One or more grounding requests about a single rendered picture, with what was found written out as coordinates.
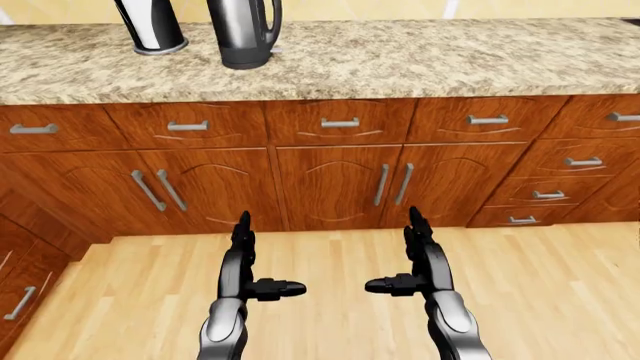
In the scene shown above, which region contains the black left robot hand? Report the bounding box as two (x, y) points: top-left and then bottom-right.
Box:
(217, 210), (308, 303)

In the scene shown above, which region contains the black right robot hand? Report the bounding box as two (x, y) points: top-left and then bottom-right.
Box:
(364, 205), (456, 298)

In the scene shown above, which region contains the black silver electric kettle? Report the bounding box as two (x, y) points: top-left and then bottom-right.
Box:
(205, 0), (284, 71)

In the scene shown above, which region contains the brown wooden side cabinet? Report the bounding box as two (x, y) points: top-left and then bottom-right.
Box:
(0, 194), (92, 356)

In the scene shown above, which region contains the brown wooden drawer front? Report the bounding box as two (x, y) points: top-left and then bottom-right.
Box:
(483, 175), (615, 208)
(541, 93), (640, 141)
(406, 96), (570, 144)
(103, 101), (270, 150)
(466, 204), (580, 229)
(0, 104), (132, 154)
(264, 98), (417, 147)
(510, 137), (640, 179)

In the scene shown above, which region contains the silver bar door handle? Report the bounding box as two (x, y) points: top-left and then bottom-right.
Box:
(3, 285), (38, 321)
(394, 162), (415, 207)
(130, 169), (168, 213)
(373, 162), (391, 207)
(155, 168), (189, 213)

